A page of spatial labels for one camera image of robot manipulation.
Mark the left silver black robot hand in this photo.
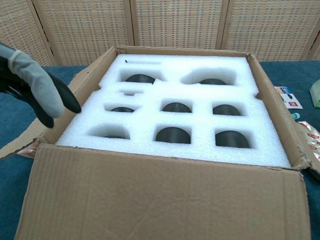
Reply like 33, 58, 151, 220
0, 41, 82, 129

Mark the red cardboard shipping box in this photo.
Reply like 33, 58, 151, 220
0, 45, 320, 240

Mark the brown peanut butter pouch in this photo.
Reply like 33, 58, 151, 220
17, 146, 38, 159

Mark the blue carpet table cover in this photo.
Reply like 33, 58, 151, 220
0, 59, 320, 240

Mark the woven folding screen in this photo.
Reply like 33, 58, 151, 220
0, 0, 320, 67

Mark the white foam insert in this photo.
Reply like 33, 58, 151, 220
55, 53, 292, 169

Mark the blue white blister card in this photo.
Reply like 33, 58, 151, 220
273, 86, 304, 110

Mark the green tissue pack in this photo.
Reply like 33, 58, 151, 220
309, 79, 320, 110

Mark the red white snack packet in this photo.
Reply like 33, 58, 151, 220
297, 120, 320, 161

